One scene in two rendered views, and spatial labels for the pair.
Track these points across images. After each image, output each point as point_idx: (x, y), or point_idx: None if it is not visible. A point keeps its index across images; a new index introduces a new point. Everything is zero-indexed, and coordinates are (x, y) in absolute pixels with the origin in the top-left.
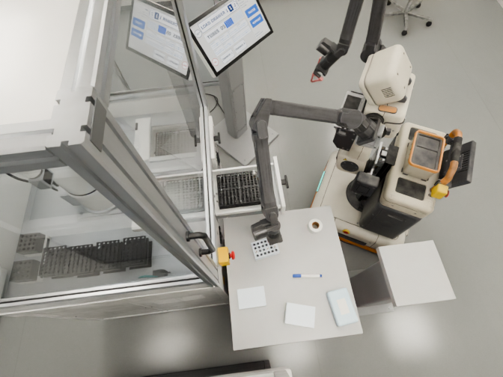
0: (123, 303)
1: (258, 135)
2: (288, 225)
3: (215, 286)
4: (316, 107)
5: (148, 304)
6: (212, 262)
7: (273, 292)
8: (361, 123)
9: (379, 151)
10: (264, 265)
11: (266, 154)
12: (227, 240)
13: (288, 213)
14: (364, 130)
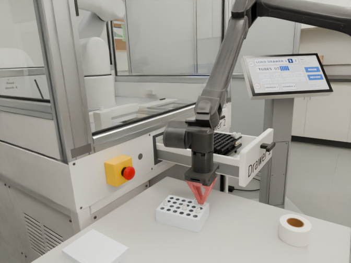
0: (2, 174)
1: (232, 8)
2: (245, 214)
3: (66, 165)
4: (329, 3)
5: (23, 236)
6: (81, 91)
7: None
8: None
9: None
10: (161, 232)
11: (235, 37)
12: (149, 190)
13: (257, 204)
14: None
